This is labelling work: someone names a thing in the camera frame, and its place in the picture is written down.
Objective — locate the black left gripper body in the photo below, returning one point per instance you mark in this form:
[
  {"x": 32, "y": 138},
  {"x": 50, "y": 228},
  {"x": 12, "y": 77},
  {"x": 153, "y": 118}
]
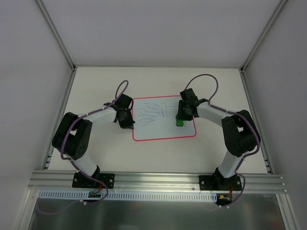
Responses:
[{"x": 126, "y": 122}]

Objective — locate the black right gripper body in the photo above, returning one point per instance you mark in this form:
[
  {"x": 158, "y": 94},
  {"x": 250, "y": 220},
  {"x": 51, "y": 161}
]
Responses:
[{"x": 183, "y": 115}]

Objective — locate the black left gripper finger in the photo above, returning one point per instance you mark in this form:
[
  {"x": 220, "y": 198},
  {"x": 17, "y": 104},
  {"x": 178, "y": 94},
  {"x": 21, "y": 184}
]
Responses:
[
  {"x": 132, "y": 122},
  {"x": 125, "y": 127}
]

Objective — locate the green bone-shaped eraser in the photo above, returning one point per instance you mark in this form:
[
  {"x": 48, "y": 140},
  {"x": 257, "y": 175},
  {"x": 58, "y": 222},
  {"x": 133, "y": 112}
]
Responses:
[{"x": 179, "y": 123}]

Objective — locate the pink-framed whiteboard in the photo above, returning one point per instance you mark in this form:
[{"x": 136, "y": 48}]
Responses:
[{"x": 155, "y": 119}]

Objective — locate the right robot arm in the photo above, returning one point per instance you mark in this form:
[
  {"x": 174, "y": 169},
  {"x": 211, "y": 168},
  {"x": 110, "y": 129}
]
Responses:
[{"x": 241, "y": 139}]

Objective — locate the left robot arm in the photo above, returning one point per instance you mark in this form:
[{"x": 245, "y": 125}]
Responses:
[{"x": 72, "y": 140}]

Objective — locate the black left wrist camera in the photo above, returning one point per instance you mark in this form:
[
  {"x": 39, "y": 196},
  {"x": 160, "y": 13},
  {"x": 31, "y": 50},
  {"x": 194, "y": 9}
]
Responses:
[{"x": 124, "y": 102}]

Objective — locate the white slotted cable duct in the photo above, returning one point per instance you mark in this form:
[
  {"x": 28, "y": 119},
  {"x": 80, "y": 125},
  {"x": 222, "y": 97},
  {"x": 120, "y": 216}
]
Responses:
[{"x": 128, "y": 195}]

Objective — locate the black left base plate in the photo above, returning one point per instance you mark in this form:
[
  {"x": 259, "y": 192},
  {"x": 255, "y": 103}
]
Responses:
[{"x": 103, "y": 179}]

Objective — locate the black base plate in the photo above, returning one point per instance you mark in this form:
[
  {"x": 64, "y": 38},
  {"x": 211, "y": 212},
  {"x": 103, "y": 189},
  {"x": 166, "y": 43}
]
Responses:
[
  {"x": 219, "y": 183},
  {"x": 103, "y": 179}
]

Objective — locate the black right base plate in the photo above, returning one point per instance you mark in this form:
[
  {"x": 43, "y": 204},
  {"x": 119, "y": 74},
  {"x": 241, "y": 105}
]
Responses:
[{"x": 219, "y": 183}]

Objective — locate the aluminium front rail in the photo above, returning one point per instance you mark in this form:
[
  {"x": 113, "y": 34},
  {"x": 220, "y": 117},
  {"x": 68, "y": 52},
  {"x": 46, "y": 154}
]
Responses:
[{"x": 158, "y": 182}]

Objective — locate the aluminium left corner post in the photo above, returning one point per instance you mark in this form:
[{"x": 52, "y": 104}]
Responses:
[{"x": 42, "y": 8}]

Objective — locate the aluminium corner post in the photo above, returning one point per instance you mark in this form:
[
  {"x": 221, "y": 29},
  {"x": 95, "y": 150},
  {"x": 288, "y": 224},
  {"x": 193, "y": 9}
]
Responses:
[
  {"x": 42, "y": 8},
  {"x": 267, "y": 27}
]

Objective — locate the aluminium right corner post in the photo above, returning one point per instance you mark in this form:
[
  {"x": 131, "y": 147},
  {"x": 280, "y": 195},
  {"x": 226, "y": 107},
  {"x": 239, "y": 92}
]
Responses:
[{"x": 267, "y": 27}]

